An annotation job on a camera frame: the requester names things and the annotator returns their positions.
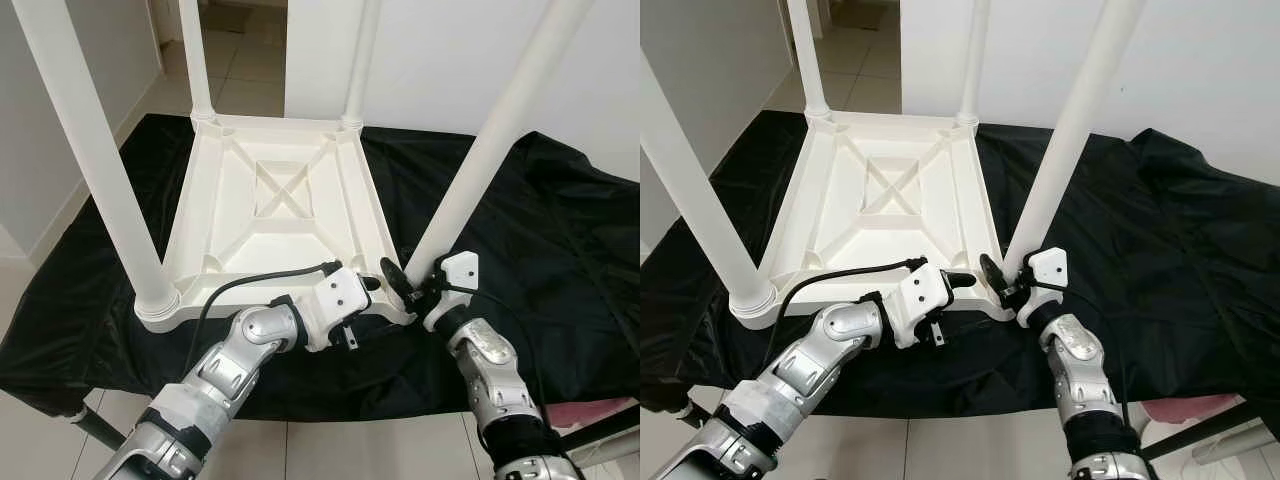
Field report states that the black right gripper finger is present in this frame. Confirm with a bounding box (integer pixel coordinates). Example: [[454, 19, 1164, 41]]
[[379, 255, 415, 308], [977, 251, 1008, 303]]

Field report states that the white plastic children table top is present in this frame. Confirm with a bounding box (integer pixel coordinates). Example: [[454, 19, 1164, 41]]
[[730, 108, 1016, 329], [135, 112, 421, 331]]

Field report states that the white plastic table leg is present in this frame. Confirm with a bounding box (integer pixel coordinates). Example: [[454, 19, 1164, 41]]
[[178, 0, 217, 124], [787, 0, 831, 119], [342, 0, 384, 131], [10, 0, 182, 322], [1002, 0, 1148, 278], [403, 0, 599, 283], [640, 50, 777, 327], [957, 0, 993, 127]]

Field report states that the black shiny table cloth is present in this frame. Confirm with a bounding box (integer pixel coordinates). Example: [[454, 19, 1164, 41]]
[[0, 110, 641, 423], [640, 106, 1280, 421]]

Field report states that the pink cloth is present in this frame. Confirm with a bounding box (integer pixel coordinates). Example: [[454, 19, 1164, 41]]
[[548, 396, 633, 425], [1148, 393, 1243, 421]]

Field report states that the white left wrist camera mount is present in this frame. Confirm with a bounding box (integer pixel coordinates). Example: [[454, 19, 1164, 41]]
[[300, 265, 372, 353], [888, 262, 955, 349]]

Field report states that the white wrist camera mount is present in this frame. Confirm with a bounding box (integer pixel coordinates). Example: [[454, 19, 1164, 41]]
[[888, 262, 955, 349], [1017, 246, 1069, 329], [300, 265, 372, 353], [425, 250, 483, 332]]

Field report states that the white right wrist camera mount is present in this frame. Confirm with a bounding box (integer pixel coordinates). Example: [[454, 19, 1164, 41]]
[[1017, 246, 1069, 329], [425, 250, 483, 332]]

